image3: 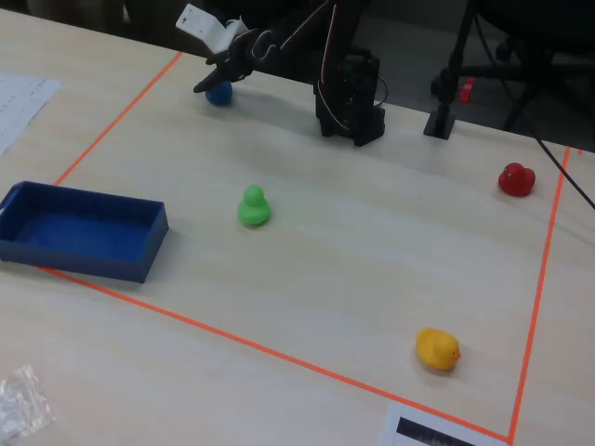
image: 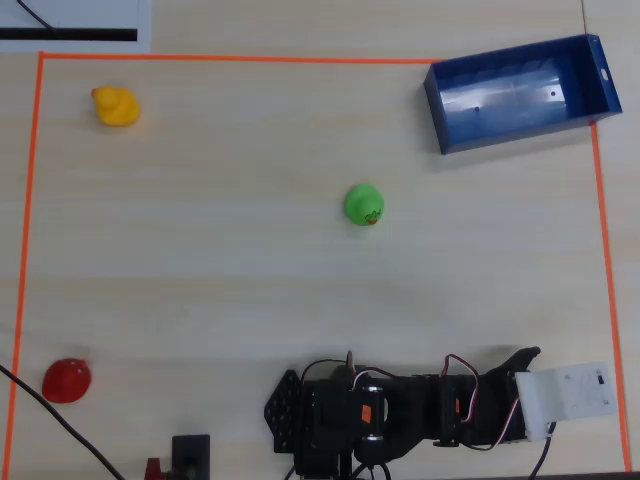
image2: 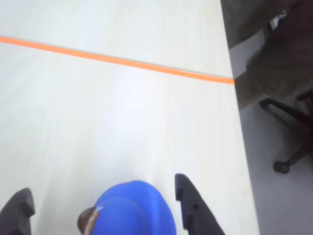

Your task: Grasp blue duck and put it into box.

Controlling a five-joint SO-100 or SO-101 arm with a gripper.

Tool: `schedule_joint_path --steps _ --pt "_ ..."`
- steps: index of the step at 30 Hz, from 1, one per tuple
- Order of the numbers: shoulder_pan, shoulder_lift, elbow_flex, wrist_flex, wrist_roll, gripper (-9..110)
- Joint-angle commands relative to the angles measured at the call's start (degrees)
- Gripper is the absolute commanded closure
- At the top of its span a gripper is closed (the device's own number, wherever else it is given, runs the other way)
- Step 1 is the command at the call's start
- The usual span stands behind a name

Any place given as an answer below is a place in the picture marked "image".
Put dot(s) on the paper sheet with black bar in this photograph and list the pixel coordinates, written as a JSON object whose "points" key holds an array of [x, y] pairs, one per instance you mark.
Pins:
{"points": [[75, 25]]}

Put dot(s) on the blue rectangular box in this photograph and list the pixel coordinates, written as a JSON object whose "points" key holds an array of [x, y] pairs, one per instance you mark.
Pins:
{"points": [[520, 100]]}

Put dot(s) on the orange tape strip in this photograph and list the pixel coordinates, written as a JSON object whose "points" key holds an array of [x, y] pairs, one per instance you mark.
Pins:
{"points": [[610, 300], [22, 280]]}

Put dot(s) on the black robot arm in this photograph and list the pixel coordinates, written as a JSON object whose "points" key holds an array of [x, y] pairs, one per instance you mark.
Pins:
{"points": [[340, 415]]}

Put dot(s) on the yellow rubber duck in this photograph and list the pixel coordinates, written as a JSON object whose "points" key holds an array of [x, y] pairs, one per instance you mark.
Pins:
{"points": [[117, 107]]}

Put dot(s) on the red rubber duck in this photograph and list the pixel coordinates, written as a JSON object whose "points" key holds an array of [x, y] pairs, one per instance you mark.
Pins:
{"points": [[66, 382]]}

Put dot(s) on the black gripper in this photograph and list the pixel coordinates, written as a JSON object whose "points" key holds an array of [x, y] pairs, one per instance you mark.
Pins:
{"points": [[506, 376]]}

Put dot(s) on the red clamp knob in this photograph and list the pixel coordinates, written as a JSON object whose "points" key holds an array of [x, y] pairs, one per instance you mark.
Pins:
{"points": [[153, 470]]}

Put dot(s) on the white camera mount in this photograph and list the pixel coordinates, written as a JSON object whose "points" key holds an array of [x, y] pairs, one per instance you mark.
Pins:
{"points": [[565, 397]]}

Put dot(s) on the green rubber duck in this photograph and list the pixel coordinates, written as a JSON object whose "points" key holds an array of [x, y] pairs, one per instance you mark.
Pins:
{"points": [[363, 205]]}

